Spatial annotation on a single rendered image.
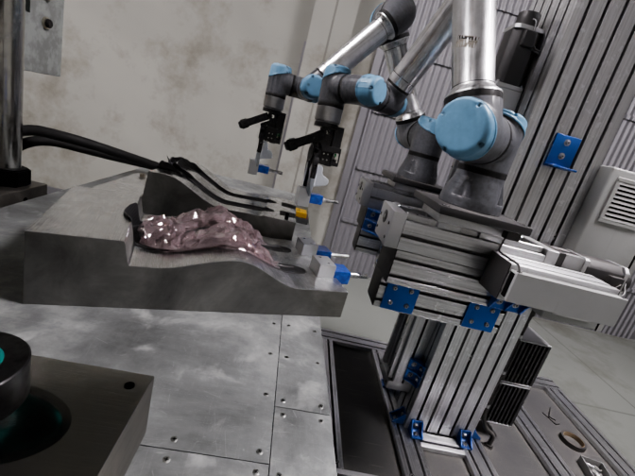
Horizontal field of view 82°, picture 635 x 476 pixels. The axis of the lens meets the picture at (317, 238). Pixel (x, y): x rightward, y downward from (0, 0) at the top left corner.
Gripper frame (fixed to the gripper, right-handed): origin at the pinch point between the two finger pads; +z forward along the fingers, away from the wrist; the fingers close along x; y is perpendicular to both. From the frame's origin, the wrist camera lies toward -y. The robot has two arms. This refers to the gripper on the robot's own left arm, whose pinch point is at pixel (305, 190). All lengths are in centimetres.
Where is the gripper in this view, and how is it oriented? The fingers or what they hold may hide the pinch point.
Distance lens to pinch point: 110.1
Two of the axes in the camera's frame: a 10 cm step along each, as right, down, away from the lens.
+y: 9.5, 1.5, 2.6
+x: -2.1, -2.7, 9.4
